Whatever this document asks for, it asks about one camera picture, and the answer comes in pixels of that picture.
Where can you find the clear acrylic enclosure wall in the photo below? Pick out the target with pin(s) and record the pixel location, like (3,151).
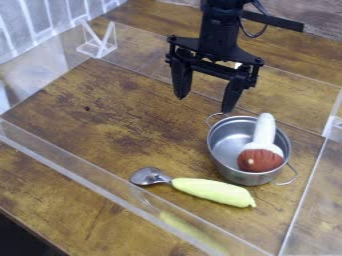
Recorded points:
(108,119)

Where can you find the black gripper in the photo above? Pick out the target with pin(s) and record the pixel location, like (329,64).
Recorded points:
(228,63)

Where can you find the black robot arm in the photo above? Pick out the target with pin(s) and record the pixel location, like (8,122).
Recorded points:
(223,22)

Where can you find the black bar on table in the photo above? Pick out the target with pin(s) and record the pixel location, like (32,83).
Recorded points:
(275,21)

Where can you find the clear acrylic triangle bracket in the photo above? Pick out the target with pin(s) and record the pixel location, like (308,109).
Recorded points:
(98,47)

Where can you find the silver metal pot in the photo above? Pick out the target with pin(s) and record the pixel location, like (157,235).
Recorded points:
(228,136)

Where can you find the spoon with yellow handle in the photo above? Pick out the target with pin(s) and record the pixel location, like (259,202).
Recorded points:
(208,189)

